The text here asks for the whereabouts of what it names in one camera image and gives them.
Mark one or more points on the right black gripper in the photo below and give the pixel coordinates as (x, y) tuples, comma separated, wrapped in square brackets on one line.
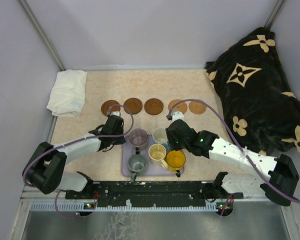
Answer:
[(172, 146)]

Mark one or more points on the aluminium frame rail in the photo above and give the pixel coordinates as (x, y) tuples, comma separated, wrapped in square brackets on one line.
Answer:
[(247, 190)]

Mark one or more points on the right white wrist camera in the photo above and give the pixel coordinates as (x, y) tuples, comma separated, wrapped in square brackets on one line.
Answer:
[(177, 115)]

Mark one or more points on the black floral blanket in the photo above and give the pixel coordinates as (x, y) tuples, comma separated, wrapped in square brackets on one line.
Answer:
[(257, 102)]

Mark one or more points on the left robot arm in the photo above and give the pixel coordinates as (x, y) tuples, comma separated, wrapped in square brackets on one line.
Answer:
[(46, 168)]

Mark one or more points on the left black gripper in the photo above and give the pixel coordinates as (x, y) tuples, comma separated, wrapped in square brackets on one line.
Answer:
[(121, 140)]

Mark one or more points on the light blue mug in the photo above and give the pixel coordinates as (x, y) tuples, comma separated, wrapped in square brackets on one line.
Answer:
[(160, 137)]

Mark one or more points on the lavender plastic tray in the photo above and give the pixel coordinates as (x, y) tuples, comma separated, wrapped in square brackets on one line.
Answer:
[(152, 171)]

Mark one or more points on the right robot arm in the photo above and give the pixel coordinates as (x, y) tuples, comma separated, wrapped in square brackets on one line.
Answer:
[(279, 174)]

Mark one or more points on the cream mug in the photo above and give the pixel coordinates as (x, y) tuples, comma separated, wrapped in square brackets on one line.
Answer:
[(157, 153)]

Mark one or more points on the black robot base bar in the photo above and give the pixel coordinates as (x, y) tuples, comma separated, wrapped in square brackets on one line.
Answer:
[(150, 193)]

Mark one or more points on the purple glass cup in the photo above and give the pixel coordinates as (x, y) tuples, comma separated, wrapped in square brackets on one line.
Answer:
[(139, 139)]

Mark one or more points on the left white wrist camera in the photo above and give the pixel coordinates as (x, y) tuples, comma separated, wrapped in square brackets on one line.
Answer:
[(116, 113)]

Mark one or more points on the white folded cloth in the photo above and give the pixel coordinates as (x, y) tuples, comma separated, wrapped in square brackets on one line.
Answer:
[(67, 97)]

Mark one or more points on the woven rattan coaster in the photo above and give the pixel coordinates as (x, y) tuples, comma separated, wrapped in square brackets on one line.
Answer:
[(182, 107), (196, 107)]

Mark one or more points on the dark wooden coaster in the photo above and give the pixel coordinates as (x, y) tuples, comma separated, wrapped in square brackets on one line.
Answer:
[(107, 104), (153, 106), (134, 105)]

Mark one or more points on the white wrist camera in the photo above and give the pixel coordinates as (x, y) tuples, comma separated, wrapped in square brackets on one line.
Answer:
[(116, 113), (177, 115)]

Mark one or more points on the grey green mug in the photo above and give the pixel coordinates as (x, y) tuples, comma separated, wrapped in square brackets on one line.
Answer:
[(137, 166)]

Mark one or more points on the yellow mug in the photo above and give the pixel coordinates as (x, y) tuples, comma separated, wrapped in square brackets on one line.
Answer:
[(176, 160)]

